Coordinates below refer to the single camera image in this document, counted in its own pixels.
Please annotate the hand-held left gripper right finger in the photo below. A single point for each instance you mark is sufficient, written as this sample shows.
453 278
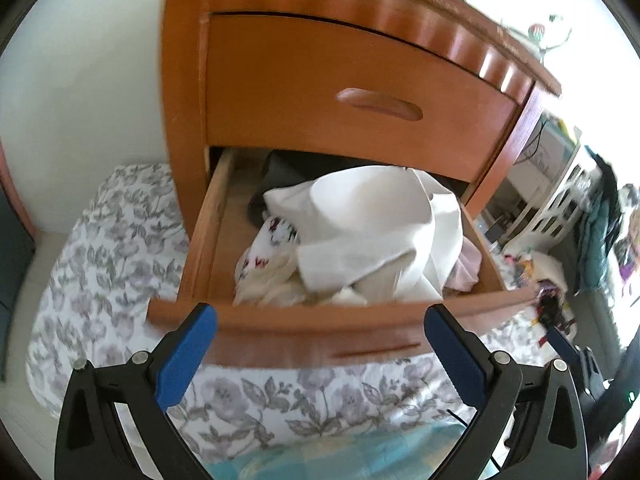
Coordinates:
455 360

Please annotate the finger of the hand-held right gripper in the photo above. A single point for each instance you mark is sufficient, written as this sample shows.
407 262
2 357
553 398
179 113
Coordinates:
562 340

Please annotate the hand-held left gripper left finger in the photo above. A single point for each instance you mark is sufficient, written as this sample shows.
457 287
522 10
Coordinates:
185 360

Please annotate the pink garment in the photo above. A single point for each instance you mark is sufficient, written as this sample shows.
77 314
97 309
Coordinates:
465 265

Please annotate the wooden drawer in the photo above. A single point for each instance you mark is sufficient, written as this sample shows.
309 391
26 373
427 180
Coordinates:
300 85
300 330

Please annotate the white red printed garment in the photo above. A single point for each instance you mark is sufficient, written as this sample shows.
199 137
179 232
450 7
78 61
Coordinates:
265 250

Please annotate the plain white cloth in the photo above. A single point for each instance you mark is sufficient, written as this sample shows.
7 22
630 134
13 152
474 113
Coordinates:
375 220

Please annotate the black fuzzy toy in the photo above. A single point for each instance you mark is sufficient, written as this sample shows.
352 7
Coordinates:
552 312

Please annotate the pile of small toys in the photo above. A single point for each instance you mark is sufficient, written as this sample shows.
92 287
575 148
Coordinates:
525 270

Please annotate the teal jacket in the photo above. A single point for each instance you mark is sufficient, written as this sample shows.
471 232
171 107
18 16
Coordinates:
595 240

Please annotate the grey floral blanket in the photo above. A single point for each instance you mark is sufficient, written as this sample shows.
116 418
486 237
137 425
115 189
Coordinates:
100 285

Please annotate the white laundry basket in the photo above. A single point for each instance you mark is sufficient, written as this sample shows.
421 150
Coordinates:
550 210

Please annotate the light blue checked cloth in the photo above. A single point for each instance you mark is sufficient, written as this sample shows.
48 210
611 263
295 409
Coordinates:
325 460

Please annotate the dark blue panel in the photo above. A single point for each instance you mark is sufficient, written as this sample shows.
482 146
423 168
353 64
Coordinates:
15 285

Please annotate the pale picture board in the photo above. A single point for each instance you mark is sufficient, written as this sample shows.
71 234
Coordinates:
547 152

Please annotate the dark garment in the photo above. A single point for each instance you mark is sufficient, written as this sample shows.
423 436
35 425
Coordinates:
285 175

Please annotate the wooden nightstand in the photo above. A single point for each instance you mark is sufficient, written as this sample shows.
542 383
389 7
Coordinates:
185 110

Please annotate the closed wooden drawer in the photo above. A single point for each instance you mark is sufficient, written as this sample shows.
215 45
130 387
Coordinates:
300 85

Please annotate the clear glass ornament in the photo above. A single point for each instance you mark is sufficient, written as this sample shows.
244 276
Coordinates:
547 35

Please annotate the brown wooden frame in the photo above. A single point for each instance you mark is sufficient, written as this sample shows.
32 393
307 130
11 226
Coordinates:
12 195

